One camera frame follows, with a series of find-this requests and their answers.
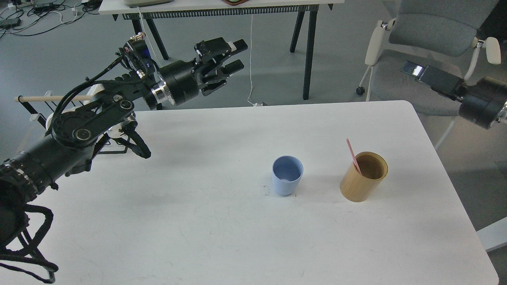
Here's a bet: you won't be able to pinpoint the white table with black legs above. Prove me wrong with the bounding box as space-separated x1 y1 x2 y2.
99 0 344 101

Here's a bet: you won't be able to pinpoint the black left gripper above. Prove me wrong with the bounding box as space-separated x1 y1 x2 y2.
157 38 248 105

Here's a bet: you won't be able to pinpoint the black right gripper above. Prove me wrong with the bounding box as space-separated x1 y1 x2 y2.
400 60 507 129

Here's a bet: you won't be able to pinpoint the white mug rear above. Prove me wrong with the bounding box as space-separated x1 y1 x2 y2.
86 84 104 96

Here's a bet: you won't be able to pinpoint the floor cables and power strips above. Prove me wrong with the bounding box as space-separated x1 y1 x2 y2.
0 0 103 38

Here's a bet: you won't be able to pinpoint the white mug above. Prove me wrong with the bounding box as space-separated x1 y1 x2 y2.
45 112 54 136
86 84 104 96

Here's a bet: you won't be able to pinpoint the bamboo wooden holder cup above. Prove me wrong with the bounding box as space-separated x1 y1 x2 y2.
340 152 388 202

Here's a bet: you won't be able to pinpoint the grey office chair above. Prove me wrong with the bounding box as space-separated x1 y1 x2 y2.
355 0 501 149

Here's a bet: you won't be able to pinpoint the black wire cup rack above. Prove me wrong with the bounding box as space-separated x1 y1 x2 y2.
14 92 135 155

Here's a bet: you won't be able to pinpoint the pink chopstick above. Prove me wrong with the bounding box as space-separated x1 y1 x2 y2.
346 138 362 176

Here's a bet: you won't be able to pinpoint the blue plastic cup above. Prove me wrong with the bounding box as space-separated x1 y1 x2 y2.
272 156 304 196

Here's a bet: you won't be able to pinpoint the white mug front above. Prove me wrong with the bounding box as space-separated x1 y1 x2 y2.
45 112 54 136

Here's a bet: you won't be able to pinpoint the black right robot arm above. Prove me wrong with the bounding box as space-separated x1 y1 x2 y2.
400 60 507 129

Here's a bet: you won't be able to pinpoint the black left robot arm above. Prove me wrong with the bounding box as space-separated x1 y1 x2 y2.
0 32 248 284

